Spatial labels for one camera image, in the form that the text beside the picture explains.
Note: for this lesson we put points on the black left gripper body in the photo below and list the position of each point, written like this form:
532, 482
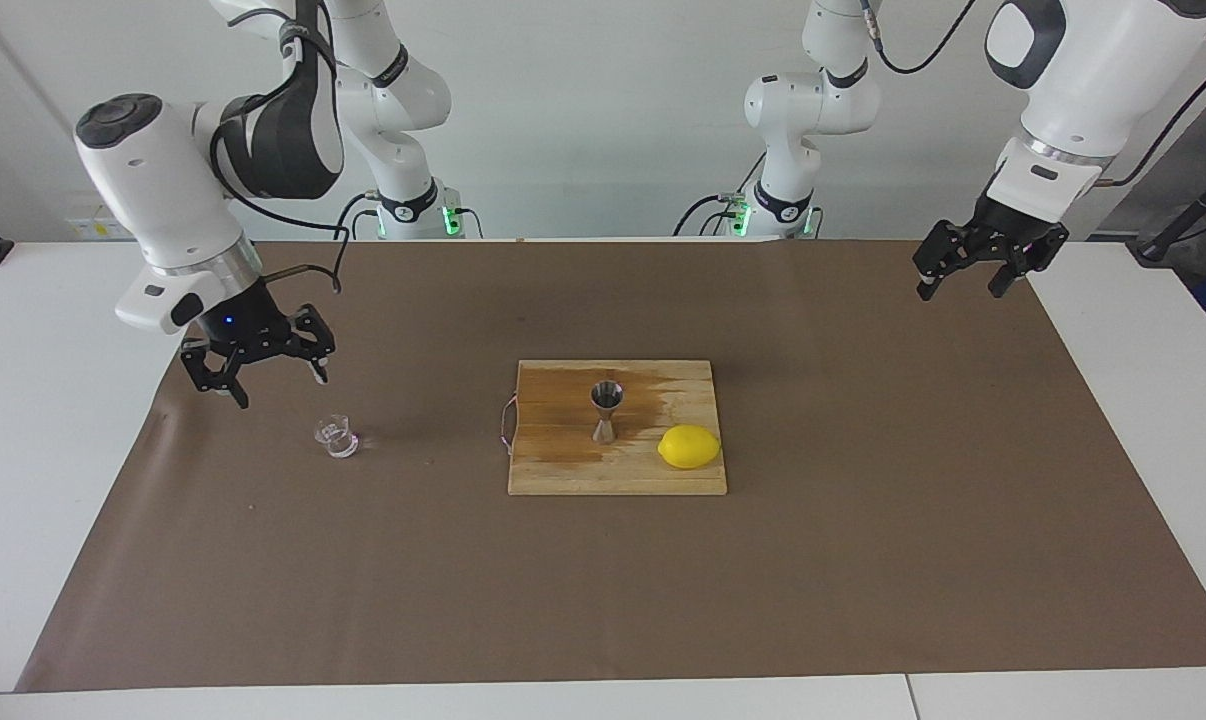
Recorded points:
1008, 235

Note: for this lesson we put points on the small clear glass cup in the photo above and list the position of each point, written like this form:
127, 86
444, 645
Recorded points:
338, 438

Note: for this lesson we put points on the black tripod stand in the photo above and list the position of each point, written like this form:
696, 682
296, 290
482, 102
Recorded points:
1158, 243

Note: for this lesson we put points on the brown paper table mat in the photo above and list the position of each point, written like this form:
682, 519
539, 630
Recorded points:
603, 580

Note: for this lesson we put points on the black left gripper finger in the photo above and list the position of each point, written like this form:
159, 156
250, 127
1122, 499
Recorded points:
1013, 272
943, 258

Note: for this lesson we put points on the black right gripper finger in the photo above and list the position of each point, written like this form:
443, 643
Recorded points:
313, 340
213, 375

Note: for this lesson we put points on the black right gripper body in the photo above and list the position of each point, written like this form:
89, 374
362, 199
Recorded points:
248, 320

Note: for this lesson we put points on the yellow lemon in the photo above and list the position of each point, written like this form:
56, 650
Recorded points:
689, 447

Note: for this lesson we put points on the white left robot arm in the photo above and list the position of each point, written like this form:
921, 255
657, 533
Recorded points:
1083, 90

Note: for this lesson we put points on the steel double jigger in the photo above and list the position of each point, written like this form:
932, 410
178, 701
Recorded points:
606, 395

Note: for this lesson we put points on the white wall socket box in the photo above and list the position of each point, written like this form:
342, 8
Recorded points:
98, 225

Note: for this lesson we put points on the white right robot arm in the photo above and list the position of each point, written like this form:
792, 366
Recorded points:
183, 170

